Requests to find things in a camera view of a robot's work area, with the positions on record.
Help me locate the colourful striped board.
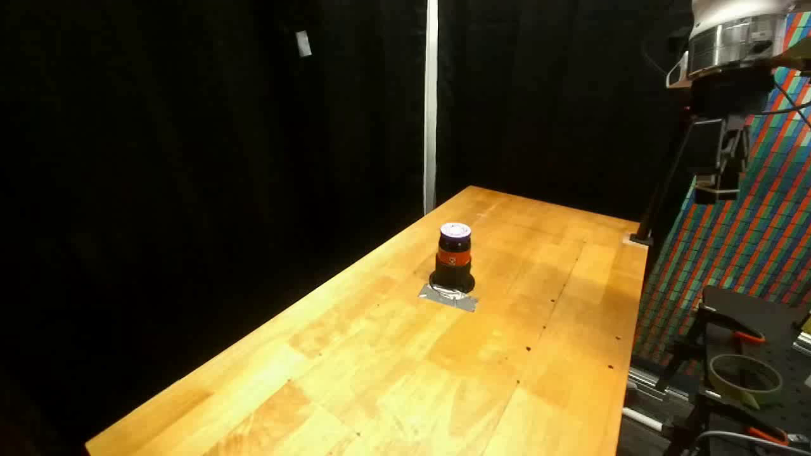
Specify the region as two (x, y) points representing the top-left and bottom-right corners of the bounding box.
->
(633, 7), (811, 367)

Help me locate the vertical metal pole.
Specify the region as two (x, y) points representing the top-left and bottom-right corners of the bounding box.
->
(422, 0), (441, 216)

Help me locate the silver aluminium rail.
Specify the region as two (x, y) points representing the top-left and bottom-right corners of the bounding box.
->
(622, 362), (685, 437)

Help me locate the grey duct tape patch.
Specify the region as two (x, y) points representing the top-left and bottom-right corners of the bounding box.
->
(419, 281), (481, 314)

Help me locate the black perforated metal plate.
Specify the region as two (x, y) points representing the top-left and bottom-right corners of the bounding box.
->
(697, 285), (811, 441)

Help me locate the black curtain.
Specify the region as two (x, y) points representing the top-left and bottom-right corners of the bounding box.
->
(0, 0), (705, 456)

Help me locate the black clamp with orange handles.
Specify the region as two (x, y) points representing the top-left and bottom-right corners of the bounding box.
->
(657, 305), (811, 456)

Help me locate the roll of pale tape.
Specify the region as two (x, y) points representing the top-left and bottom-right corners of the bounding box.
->
(707, 351), (789, 413)

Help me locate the black slanted stand rod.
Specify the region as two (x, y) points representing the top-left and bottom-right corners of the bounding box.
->
(632, 118), (700, 248)

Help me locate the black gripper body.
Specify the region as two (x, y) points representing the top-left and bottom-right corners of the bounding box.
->
(685, 69), (776, 204)

